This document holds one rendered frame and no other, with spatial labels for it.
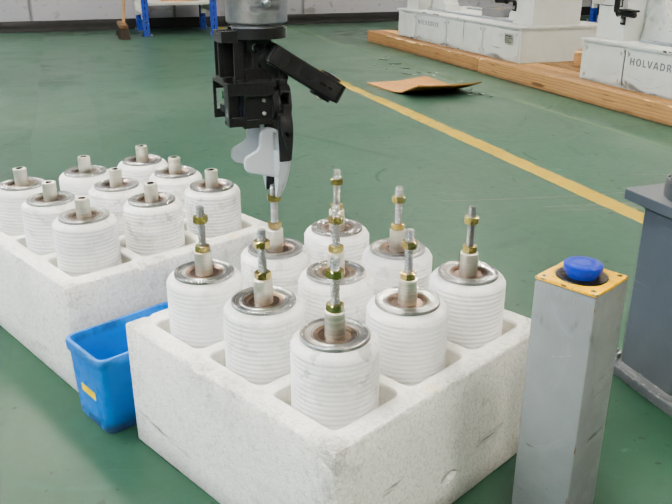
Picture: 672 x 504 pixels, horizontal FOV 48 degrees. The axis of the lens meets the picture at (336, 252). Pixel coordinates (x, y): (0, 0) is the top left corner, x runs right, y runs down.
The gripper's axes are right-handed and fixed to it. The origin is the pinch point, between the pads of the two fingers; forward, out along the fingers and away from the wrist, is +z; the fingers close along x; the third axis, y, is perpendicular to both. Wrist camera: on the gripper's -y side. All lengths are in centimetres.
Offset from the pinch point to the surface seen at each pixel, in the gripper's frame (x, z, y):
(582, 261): 35.3, 1.5, -20.9
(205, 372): 16.2, 16.5, 15.1
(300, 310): 18.3, 9.9, 4.0
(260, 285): 16.2, 6.9, 8.0
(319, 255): -1.5, 12.0, -6.5
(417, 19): -372, 14, -231
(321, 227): -5.0, 9.2, -8.3
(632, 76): -156, 21, -214
